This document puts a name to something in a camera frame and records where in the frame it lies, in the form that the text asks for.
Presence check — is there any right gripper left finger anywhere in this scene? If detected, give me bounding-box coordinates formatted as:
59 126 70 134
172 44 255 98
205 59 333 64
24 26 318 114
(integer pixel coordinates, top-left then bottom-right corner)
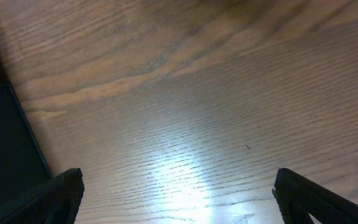
0 168 85 224

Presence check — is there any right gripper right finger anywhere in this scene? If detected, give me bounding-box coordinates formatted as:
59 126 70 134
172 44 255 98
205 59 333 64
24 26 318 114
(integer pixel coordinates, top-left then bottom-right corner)
272 168 358 224

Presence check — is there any dark green gift box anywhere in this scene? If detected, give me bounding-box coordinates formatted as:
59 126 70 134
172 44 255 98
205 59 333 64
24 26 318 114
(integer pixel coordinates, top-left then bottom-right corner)
0 83 52 205

